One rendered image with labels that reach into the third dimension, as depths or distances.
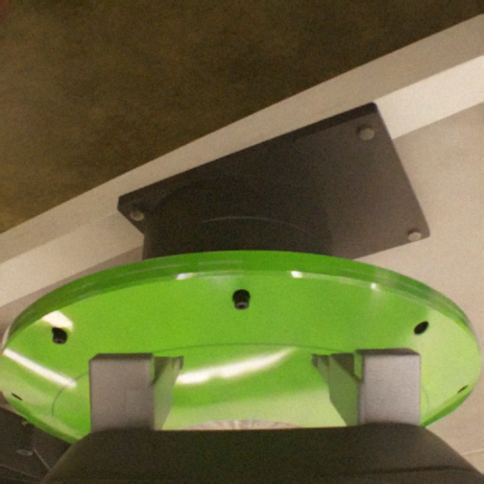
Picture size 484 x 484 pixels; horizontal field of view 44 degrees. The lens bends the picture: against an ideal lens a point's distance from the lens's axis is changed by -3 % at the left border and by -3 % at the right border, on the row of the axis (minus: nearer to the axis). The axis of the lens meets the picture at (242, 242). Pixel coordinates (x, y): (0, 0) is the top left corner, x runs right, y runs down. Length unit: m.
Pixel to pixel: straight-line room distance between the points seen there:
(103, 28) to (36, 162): 0.51
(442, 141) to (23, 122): 1.40
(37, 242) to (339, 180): 0.26
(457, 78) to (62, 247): 0.33
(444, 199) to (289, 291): 0.23
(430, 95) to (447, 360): 0.17
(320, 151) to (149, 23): 1.08
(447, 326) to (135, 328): 0.16
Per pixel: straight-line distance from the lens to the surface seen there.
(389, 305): 0.31
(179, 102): 1.61
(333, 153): 0.42
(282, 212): 0.41
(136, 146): 1.72
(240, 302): 0.28
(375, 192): 0.45
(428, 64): 0.41
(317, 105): 0.43
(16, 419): 0.75
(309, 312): 0.29
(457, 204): 0.50
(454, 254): 0.56
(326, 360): 0.16
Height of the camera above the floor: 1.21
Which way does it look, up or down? 36 degrees down
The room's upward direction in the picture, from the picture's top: 179 degrees clockwise
